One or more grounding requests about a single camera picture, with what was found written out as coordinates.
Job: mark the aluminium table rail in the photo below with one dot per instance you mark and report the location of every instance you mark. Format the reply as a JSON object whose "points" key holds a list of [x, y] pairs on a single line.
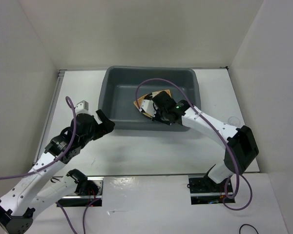
{"points": [[53, 103]]}

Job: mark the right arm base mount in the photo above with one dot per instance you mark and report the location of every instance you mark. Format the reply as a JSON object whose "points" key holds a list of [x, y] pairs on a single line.
{"points": [[202, 193]]}

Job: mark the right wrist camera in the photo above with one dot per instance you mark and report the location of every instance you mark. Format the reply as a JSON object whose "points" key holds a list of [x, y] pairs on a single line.
{"points": [[147, 108]]}

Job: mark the woven bamboo fan plate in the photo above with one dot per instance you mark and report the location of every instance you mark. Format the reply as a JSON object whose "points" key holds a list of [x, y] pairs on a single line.
{"points": [[150, 96]]}

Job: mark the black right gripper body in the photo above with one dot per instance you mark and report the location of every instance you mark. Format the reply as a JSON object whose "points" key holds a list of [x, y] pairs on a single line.
{"points": [[160, 116]]}

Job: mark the grey plastic bin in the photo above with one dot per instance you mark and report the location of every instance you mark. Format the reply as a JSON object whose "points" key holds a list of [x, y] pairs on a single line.
{"points": [[123, 84]]}

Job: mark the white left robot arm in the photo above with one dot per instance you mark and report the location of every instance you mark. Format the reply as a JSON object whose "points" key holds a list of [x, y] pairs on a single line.
{"points": [[25, 201]]}

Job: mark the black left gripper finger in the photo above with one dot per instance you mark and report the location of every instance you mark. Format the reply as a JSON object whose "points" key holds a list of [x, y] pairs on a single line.
{"points": [[107, 125], [99, 134]]}

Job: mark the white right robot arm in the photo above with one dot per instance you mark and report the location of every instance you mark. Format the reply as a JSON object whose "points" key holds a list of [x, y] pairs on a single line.
{"points": [[155, 134]]}

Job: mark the clear glass cup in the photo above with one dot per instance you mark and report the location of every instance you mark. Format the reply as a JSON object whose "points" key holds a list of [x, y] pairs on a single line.
{"points": [[234, 121]]}

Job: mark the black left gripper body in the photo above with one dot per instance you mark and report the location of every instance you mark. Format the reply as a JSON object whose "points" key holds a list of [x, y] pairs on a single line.
{"points": [[87, 138]]}

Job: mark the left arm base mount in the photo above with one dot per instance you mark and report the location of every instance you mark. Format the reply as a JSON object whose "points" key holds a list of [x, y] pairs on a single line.
{"points": [[93, 192]]}

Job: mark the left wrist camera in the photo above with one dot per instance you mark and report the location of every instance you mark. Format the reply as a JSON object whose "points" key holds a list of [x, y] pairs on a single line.
{"points": [[82, 108]]}

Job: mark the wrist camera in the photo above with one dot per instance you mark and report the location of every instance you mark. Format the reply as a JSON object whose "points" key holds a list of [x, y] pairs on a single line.
{"points": [[147, 108], [82, 108]]}

